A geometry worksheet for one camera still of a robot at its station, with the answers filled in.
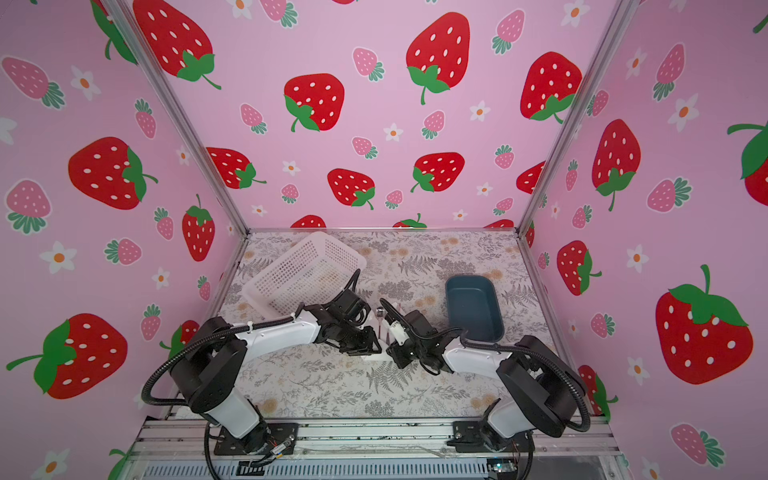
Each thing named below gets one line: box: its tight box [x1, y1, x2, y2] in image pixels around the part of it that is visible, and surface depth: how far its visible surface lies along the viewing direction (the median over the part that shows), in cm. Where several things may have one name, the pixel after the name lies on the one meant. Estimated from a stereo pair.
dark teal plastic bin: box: [445, 275, 505, 342], surface depth 100 cm
